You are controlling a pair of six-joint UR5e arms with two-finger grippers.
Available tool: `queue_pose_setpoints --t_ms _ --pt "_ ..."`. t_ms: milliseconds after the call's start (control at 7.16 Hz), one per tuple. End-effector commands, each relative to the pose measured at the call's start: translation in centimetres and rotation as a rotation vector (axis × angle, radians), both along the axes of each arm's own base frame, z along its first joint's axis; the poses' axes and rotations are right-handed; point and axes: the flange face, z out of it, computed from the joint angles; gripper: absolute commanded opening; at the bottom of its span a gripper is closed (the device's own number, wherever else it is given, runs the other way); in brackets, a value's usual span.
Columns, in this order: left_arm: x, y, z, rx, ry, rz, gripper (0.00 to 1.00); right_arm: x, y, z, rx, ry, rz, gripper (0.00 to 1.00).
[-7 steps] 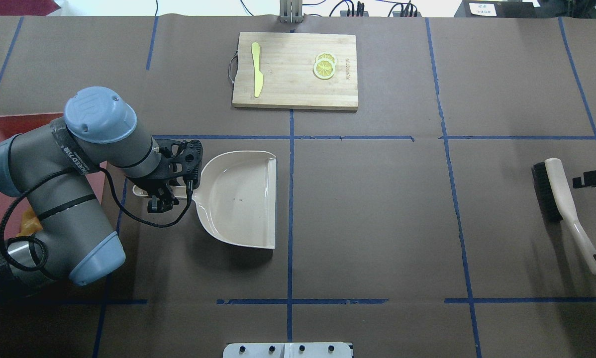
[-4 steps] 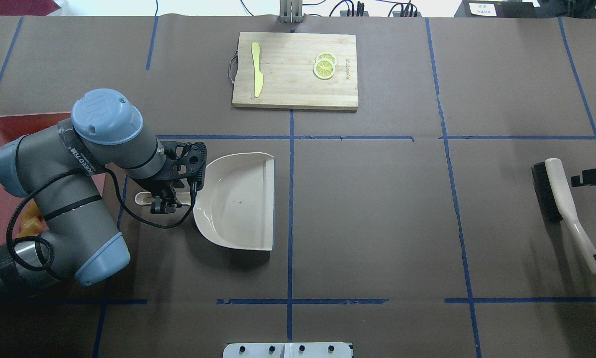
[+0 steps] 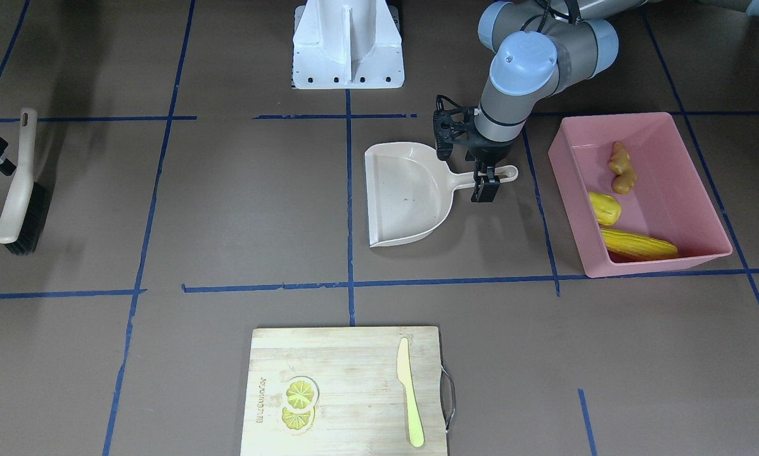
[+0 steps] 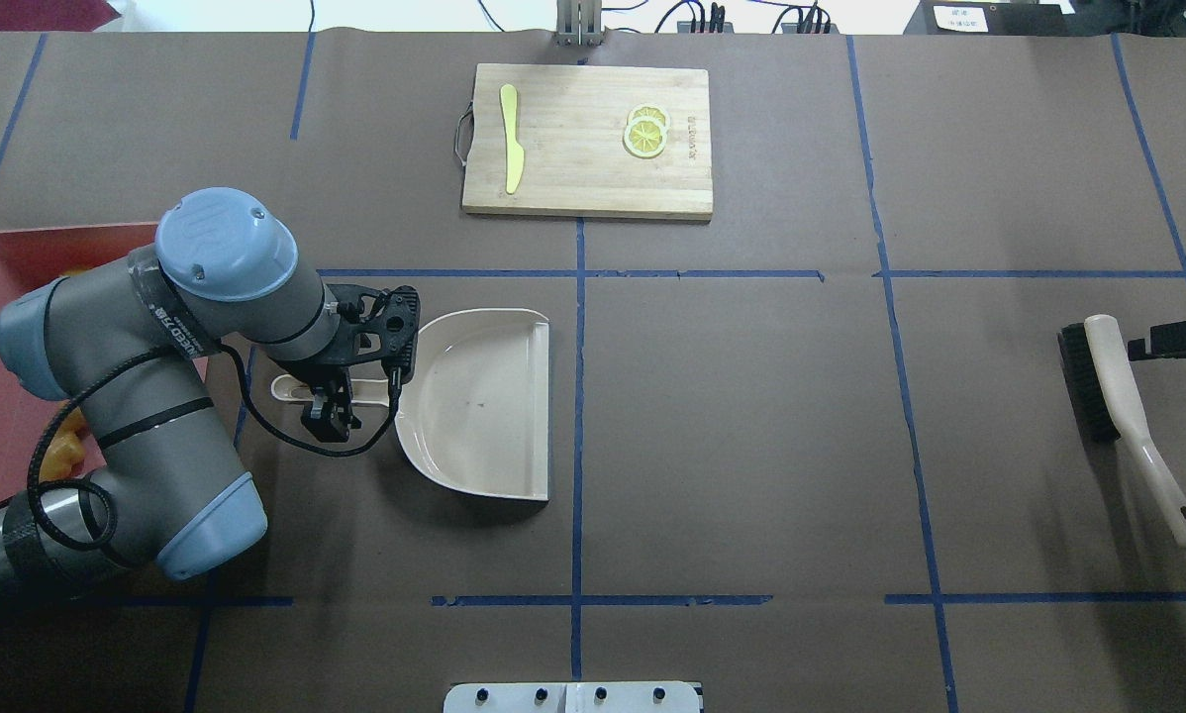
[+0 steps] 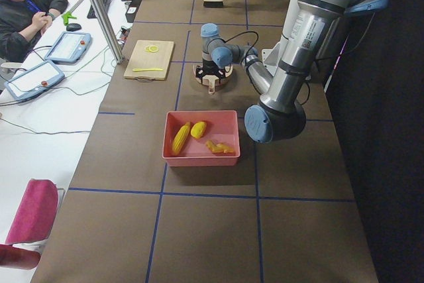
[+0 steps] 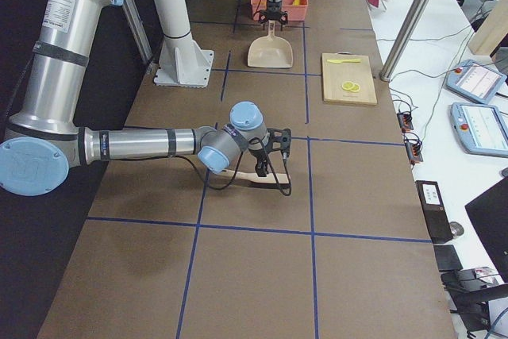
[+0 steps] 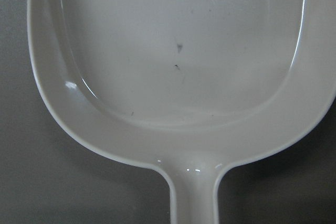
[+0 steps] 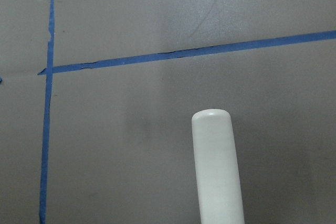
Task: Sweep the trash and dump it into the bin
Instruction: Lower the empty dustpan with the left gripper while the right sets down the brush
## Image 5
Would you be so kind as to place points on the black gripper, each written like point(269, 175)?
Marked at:
point(209, 65)

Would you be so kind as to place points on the beige plastic dustpan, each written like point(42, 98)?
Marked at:
point(212, 82)

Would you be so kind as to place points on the beige hand brush black bristles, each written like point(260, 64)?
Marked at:
point(213, 3)

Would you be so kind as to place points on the yellow toy potato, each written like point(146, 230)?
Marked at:
point(198, 129)

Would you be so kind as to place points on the yellow toy corn cob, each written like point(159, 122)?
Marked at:
point(180, 138)

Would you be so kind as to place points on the tan toy ginger root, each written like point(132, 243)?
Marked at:
point(219, 147)

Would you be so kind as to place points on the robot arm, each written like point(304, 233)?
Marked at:
point(278, 115)

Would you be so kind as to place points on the red plastic bin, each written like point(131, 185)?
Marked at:
point(222, 127)

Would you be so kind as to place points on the wooden cutting board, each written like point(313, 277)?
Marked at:
point(141, 59)

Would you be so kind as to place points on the yellow plastic toy knife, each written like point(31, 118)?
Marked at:
point(151, 69)

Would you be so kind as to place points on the far blue teach pendant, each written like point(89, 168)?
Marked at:
point(69, 47)

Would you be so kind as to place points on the blue teach pendant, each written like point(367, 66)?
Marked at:
point(35, 81)
point(69, 47)

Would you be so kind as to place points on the black computer mouse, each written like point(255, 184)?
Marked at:
point(72, 27)

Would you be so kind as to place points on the green plastic clamp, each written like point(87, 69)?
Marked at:
point(66, 17)

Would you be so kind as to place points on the near blue teach pendant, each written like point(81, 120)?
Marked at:
point(35, 81)

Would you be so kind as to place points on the seated person in dark jacket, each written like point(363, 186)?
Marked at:
point(23, 22)

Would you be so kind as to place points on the pink cushioned chair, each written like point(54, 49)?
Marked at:
point(32, 223)

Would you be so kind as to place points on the white camera mounting pole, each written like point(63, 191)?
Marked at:
point(272, 56)

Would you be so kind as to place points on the aluminium frame post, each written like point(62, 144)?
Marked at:
point(107, 30)

